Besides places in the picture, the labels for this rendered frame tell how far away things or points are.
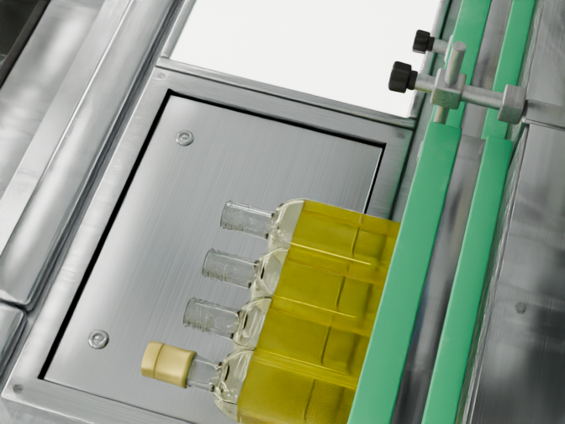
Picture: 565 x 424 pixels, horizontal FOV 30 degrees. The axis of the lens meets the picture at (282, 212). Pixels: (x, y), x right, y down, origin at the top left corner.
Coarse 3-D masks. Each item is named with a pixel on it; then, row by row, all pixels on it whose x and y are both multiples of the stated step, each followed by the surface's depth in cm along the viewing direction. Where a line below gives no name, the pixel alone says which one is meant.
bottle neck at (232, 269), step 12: (216, 252) 103; (204, 264) 103; (216, 264) 103; (228, 264) 103; (240, 264) 103; (252, 264) 103; (204, 276) 104; (216, 276) 103; (228, 276) 103; (240, 276) 102
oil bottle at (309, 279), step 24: (264, 264) 102; (288, 264) 101; (312, 264) 101; (336, 264) 101; (264, 288) 100; (288, 288) 100; (312, 288) 100; (336, 288) 100; (360, 288) 100; (336, 312) 99; (360, 312) 99
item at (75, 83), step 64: (0, 0) 145; (64, 0) 145; (128, 0) 143; (0, 64) 139; (64, 64) 139; (128, 64) 134; (0, 128) 133; (64, 128) 131; (0, 192) 128; (64, 192) 123; (0, 256) 119; (64, 256) 121; (0, 320) 114; (0, 384) 112
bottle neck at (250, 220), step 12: (228, 204) 106; (240, 204) 106; (228, 216) 106; (240, 216) 105; (252, 216) 106; (264, 216) 106; (228, 228) 106; (240, 228) 106; (252, 228) 106; (264, 228) 105
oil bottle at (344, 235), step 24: (288, 216) 104; (312, 216) 104; (336, 216) 104; (360, 216) 104; (288, 240) 103; (312, 240) 103; (336, 240) 103; (360, 240) 103; (384, 240) 103; (360, 264) 102; (384, 264) 102
